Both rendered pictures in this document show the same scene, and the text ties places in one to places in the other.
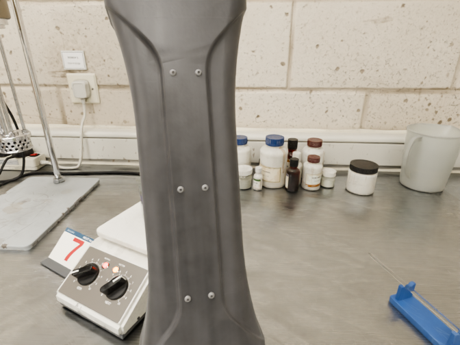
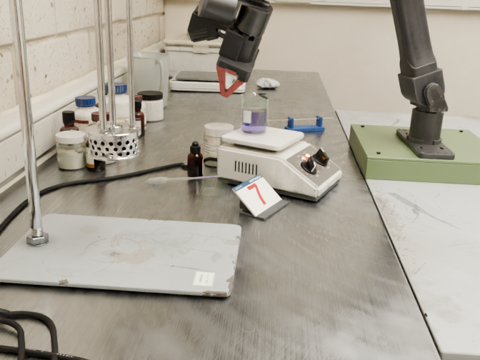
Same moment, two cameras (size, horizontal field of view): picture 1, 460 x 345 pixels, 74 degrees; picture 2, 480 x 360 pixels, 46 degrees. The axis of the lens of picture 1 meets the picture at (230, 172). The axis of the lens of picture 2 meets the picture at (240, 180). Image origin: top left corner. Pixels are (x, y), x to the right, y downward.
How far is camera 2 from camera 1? 1.23 m
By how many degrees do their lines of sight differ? 83
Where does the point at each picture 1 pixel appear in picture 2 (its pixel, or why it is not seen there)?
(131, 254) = (296, 147)
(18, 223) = (186, 241)
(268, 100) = (49, 52)
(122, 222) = (266, 140)
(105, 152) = not seen: outside the picture
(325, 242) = not seen: hidden behind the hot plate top
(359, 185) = (161, 111)
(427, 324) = (308, 127)
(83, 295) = (322, 175)
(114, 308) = (331, 166)
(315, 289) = not seen: hidden behind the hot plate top
